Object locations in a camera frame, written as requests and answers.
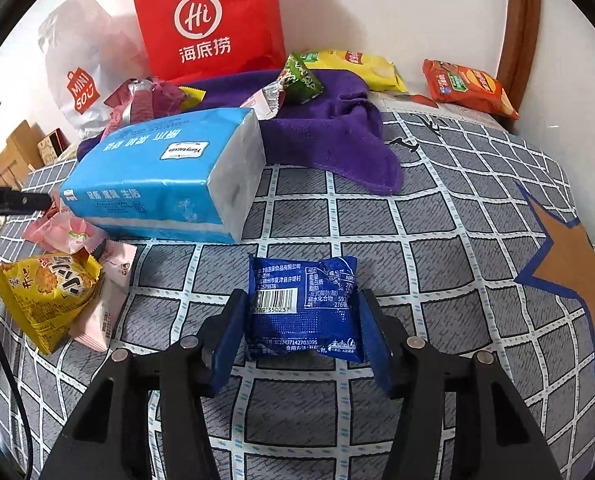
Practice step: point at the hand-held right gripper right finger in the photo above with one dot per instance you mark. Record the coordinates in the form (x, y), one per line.
(377, 345)

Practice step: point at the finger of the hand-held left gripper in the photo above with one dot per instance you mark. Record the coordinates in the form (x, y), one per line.
(27, 201)

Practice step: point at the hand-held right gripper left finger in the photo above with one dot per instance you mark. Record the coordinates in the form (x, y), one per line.
(230, 340)

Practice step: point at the pale pink peach snack packet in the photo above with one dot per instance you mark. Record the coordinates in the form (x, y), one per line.
(62, 232)

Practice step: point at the blue snack packet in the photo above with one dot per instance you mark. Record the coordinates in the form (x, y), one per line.
(302, 310)

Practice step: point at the white pink snack packet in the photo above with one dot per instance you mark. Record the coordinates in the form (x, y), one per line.
(105, 305)

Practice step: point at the wooden headboard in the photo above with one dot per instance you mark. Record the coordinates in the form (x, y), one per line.
(12, 155)

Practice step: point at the patterned book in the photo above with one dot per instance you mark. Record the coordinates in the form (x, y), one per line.
(52, 147)

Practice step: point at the white plastic bag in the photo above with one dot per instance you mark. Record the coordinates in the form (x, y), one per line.
(72, 60)

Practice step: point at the blue tissue pack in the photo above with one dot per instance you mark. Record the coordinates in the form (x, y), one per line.
(152, 175)

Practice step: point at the grey checked blanket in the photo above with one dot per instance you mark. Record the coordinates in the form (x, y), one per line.
(452, 235)

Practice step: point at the large pink snack packet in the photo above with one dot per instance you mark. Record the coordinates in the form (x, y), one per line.
(127, 105)

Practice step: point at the hot pink snack packet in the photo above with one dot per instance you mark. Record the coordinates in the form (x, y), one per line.
(167, 97)

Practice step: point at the small yellow snack packet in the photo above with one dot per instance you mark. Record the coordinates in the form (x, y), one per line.
(191, 97)

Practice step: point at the purple towel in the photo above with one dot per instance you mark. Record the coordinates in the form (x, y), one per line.
(327, 135)

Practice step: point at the red paper bag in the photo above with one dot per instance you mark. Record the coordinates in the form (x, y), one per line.
(202, 35)

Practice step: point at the white red snack packet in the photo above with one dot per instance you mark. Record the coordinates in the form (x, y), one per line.
(267, 102)

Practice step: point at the green snack packet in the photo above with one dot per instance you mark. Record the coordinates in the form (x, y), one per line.
(300, 80)

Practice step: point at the orange chips bag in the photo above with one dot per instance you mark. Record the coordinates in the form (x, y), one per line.
(467, 87)

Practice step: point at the yellow chips bag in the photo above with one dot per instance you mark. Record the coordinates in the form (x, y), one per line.
(362, 67)

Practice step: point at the brown wooden door frame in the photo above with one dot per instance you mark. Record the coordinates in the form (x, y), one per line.
(520, 35)

